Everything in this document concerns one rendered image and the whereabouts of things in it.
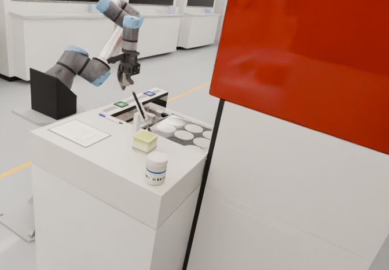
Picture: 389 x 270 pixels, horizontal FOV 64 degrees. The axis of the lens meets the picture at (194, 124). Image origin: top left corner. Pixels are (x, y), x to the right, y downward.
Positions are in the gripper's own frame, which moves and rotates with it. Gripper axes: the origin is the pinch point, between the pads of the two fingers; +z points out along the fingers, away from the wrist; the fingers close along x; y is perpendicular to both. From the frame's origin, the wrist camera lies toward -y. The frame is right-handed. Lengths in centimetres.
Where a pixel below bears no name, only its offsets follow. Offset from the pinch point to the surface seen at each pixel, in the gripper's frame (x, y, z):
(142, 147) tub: -34, 37, 6
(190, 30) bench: 581, -247, 51
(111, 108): -6.5, -0.9, 10.3
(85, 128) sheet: -33.0, 7.5, 9.2
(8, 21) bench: 135, -277, 27
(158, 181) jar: -47, 53, 8
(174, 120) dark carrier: 17.1, 24.0, 16.0
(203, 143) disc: 4, 48, 16
